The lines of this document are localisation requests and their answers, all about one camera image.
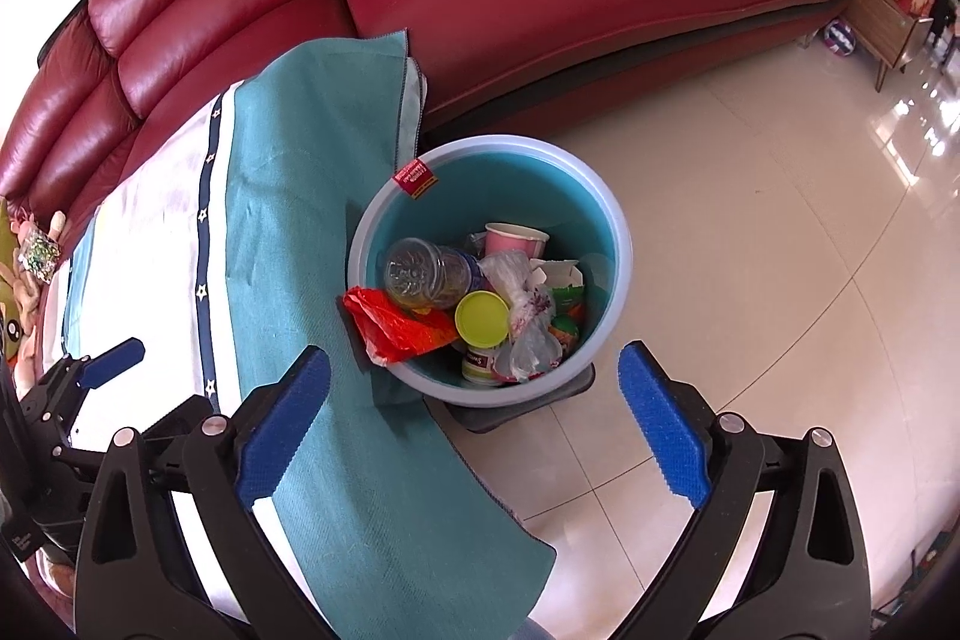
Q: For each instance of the pink plush doll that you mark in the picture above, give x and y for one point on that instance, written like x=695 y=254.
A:
x=30 y=359

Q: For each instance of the white printed plastic bag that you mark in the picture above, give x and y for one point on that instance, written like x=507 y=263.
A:
x=525 y=317

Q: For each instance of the white jar with green lid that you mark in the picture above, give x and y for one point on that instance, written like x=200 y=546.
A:
x=480 y=321

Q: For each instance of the sequin pouch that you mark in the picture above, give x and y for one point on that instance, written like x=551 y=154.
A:
x=39 y=257

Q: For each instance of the green dinosaur plush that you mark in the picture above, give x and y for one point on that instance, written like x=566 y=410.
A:
x=9 y=325

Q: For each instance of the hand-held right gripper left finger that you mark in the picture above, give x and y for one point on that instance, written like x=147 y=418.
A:
x=285 y=422

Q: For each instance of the teal plastic bucket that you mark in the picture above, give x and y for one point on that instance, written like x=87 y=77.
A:
x=517 y=190

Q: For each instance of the teal and white striped tablecloth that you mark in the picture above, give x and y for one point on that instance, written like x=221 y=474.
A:
x=300 y=160

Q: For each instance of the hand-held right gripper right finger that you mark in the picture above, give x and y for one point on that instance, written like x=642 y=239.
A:
x=664 y=422

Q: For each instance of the orange snack packet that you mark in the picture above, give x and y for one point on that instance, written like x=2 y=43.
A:
x=394 y=325

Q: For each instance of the dark grey floor mat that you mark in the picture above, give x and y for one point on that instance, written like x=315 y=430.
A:
x=517 y=411

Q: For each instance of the beige plush doll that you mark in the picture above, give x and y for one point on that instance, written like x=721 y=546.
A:
x=56 y=224

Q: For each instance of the pink paper cup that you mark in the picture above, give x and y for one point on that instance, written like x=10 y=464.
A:
x=514 y=242

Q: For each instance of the green cardboard box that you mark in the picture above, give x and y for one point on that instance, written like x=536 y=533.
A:
x=566 y=295

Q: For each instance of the clear plastic bottle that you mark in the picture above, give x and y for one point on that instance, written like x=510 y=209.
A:
x=424 y=276

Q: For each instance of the purple and white ball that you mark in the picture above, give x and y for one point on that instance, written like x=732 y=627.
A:
x=838 y=39

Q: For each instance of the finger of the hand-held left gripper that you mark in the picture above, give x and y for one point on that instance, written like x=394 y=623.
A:
x=176 y=419
x=112 y=359

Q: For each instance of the wooden cabinet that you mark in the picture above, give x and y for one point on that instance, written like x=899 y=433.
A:
x=892 y=33

